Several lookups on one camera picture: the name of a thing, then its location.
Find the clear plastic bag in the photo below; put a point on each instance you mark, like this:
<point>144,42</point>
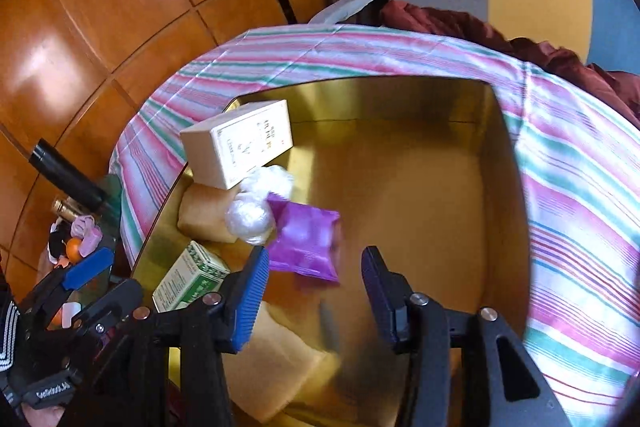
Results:
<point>247,217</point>

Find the green patterned small box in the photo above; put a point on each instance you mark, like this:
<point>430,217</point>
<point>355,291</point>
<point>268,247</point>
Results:
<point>190,277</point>

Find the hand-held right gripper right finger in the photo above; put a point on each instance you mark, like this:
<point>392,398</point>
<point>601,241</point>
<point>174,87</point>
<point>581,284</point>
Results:
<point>382,297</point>

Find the white cardboard box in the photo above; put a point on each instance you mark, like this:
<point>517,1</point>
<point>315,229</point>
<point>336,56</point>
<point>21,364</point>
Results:
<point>240,142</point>

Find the person's left hand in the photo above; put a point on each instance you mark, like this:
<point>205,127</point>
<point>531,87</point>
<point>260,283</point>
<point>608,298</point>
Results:
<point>45,418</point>

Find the orange fruit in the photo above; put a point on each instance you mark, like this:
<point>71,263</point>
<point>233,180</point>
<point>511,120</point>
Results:
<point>75,248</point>

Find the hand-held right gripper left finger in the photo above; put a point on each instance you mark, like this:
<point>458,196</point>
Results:
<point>250,302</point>

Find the maroon cloth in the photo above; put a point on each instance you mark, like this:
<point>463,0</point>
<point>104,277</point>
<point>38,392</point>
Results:
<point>550,52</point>

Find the striped pink green blanket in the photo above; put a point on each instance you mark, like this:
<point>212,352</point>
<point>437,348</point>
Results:
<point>565,187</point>

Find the purple packet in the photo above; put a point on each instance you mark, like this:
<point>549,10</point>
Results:
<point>305,237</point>

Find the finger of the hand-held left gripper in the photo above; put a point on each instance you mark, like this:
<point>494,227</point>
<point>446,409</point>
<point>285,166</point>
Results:
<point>107,304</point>
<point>90,264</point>

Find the black tube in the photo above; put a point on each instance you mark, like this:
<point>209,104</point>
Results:
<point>65,174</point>

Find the gold metal tin box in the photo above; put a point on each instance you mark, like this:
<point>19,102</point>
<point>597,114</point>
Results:
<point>425,207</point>

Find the gold capped bottle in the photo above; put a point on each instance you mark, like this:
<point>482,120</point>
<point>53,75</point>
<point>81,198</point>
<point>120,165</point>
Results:
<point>65,207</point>

